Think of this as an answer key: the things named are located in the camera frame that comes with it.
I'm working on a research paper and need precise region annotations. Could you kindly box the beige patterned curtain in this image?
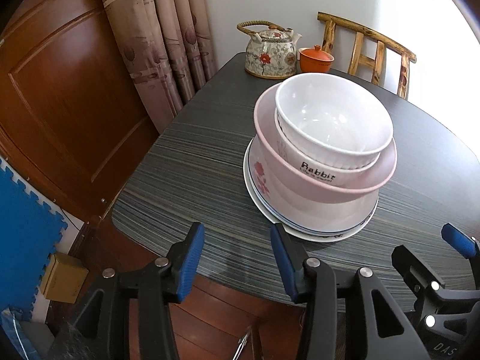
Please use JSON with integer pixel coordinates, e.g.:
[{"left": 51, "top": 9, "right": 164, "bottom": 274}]
[{"left": 102, "top": 0, "right": 218, "bottom": 132}]

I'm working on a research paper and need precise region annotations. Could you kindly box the cardboard box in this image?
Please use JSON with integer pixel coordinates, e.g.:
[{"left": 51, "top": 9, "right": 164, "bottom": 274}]
[{"left": 40, "top": 252, "right": 89, "bottom": 304}]

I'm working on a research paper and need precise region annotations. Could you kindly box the wooden door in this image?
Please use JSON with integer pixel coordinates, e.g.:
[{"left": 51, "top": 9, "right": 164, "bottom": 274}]
[{"left": 1, "top": 0, "right": 158, "bottom": 223}]

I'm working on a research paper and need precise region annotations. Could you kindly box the white Rabbit bowl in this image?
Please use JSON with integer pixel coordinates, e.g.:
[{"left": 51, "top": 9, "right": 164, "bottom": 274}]
[{"left": 274, "top": 111, "right": 380, "bottom": 186}]

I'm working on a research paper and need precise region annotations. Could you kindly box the wooden chair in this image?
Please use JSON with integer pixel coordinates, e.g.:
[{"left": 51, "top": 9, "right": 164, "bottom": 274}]
[{"left": 316, "top": 11, "right": 416, "bottom": 100}]

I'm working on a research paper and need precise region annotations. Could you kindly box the orange lidded cup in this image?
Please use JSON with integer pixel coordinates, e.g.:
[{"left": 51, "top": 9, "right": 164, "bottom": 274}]
[{"left": 298, "top": 45, "right": 335, "bottom": 73}]

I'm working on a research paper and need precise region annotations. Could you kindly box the blue foam mat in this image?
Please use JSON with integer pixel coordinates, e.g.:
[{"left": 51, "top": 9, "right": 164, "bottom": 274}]
[{"left": 0, "top": 166, "right": 68, "bottom": 320}]

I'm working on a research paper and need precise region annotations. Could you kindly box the white ribbed bowl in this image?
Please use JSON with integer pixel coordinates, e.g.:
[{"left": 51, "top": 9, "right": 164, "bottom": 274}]
[{"left": 275, "top": 73, "right": 394, "bottom": 170}]

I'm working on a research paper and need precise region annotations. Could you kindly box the floral ceramic teapot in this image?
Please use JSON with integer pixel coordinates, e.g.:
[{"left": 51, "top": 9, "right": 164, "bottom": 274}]
[{"left": 237, "top": 20, "right": 302, "bottom": 80}]

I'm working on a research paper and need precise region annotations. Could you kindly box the small purple flower plate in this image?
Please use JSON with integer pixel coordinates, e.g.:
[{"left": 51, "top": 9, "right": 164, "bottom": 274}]
[{"left": 242, "top": 138, "right": 378, "bottom": 243}]

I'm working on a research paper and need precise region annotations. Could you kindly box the large pink bowl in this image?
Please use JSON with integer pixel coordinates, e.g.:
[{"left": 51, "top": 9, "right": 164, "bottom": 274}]
[{"left": 253, "top": 85, "right": 398, "bottom": 203}]

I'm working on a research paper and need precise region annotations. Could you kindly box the rose plate blue rim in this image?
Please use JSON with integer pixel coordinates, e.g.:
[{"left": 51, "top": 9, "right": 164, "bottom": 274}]
[{"left": 245, "top": 134, "right": 379, "bottom": 238}]

